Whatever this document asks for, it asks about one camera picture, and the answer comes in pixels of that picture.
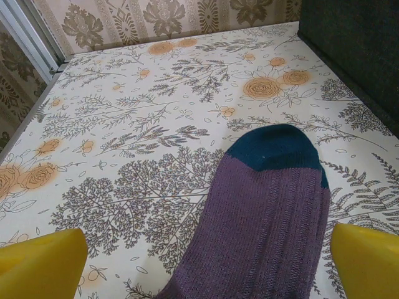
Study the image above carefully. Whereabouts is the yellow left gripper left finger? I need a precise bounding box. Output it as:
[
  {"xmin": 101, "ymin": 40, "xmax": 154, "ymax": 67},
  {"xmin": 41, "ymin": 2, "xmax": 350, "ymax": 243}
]
[{"xmin": 0, "ymin": 228, "xmax": 89, "ymax": 299}]

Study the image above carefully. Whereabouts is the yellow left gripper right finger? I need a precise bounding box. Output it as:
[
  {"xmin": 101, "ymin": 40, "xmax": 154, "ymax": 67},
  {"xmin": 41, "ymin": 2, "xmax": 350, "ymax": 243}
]
[{"xmin": 332, "ymin": 222, "xmax": 399, "ymax": 299}]

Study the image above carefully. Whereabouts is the purple sock with teal toe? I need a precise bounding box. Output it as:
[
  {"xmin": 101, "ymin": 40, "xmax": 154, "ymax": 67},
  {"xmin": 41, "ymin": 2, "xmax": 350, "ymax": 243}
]
[{"xmin": 155, "ymin": 123, "xmax": 331, "ymax": 299}]

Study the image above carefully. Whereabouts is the dark fabric sock organizer box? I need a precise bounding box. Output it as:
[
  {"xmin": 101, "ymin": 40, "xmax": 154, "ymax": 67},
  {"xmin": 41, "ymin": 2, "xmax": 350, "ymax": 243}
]
[{"xmin": 297, "ymin": 0, "xmax": 399, "ymax": 119}]

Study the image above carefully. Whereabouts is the floral tablecloth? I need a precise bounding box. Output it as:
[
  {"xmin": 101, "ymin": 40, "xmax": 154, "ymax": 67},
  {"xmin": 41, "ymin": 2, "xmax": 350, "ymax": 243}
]
[{"xmin": 0, "ymin": 21, "xmax": 399, "ymax": 299}]

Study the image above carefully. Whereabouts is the aluminium frame post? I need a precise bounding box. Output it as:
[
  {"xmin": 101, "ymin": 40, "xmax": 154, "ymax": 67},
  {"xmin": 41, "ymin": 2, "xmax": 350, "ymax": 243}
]
[{"xmin": 0, "ymin": 0, "xmax": 69, "ymax": 82}]

